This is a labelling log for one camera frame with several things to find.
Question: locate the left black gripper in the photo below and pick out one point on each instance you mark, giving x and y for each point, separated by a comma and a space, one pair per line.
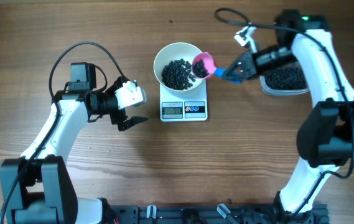
117, 117

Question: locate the white digital kitchen scale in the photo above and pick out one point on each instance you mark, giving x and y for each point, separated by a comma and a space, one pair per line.
183, 106

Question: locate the white paper bowl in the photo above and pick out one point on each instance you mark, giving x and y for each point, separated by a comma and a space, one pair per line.
174, 51

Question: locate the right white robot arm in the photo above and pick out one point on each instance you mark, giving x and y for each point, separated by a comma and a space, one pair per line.
325, 141

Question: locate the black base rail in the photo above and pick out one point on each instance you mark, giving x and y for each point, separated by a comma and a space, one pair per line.
246, 214

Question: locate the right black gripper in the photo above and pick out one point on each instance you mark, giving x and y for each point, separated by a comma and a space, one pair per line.
250, 60

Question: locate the black beans in bowl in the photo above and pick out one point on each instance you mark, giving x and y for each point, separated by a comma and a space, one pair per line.
177, 75

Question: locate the clear plastic bean container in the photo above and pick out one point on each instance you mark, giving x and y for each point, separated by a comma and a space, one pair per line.
268, 91

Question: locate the black beans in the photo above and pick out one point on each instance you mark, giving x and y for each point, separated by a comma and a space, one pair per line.
177, 75
199, 69
286, 78

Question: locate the black beans in container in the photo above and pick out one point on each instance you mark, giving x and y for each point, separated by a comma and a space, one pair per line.
286, 78

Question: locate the pink scoop blue handle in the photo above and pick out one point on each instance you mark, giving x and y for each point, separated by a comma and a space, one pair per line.
210, 65

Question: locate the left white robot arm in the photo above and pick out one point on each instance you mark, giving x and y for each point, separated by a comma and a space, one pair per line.
36, 187

